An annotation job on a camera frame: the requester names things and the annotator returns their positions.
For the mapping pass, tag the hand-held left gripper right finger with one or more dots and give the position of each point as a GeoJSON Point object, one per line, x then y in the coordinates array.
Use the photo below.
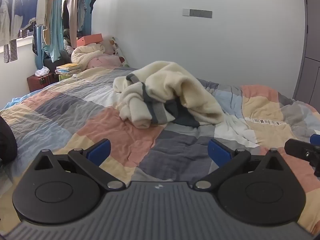
{"type": "Point", "coordinates": [218, 152]}

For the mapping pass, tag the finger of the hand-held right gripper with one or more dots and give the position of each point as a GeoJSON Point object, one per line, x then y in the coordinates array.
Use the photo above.
{"type": "Point", "coordinates": [300, 148]}
{"type": "Point", "coordinates": [315, 139]}

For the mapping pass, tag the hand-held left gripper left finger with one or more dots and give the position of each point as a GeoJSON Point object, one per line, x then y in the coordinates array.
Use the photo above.
{"type": "Point", "coordinates": [101, 152]}

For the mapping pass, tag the cream striped sweater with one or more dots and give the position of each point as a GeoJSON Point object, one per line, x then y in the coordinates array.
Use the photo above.
{"type": "Point", "coordinates": [175, 85]}

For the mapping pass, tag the row of hanging clothes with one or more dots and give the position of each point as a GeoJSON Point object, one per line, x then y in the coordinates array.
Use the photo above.
{"type": "Point", "coordinates": [25, 7]}

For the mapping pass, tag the patchwork quilt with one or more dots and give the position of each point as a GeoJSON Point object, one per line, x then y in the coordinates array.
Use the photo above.
{"type": "Point", "coordinates": [75, 110]}

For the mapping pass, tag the stack of books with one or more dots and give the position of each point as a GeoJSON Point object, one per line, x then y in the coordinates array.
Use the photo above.
{"type": "Point", "coordinates": [68, 68]}

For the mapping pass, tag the red suitcase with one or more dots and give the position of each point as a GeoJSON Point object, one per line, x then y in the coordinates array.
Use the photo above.
{"type": "Point", "coordinates": [41, 82]}

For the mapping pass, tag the dark cloth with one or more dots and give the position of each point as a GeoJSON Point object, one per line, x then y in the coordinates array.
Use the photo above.
{"type": "Point", "coordinates": [7, 140]}

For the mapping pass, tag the grey wardrobe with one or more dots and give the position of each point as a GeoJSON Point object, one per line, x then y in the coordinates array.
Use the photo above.
{"type": "Point", "coordinates": [310, 42]}

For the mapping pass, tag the white plastic bag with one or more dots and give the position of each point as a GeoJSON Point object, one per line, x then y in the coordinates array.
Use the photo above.
{"type": "Point", "coordinates": [42, 71]}

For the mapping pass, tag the cream folded blanket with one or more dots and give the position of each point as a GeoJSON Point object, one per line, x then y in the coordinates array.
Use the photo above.
{"type": "Point", "coordinates": [85, 53]}

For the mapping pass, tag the dark grey box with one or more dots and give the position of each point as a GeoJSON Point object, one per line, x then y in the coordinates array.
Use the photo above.
{"type": "Point", "coordinates": [56, 62]}

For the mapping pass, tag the patterned pillow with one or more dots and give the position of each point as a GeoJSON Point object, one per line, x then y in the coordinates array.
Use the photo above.
{"type": "Point", "coordinates": [122, 52]}

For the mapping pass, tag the cream plush toy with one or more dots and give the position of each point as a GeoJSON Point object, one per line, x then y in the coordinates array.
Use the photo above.
{"type": "Point", "coordinates": [110, 47]}

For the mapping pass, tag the orange box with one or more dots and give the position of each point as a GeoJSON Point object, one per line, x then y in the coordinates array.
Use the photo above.
{"type": "Point", "coordinates": [90, 39]}

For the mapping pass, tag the grey wall switch panel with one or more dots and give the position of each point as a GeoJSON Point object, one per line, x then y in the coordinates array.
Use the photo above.
{"type": "Point", "coordinates": [197, 13]}

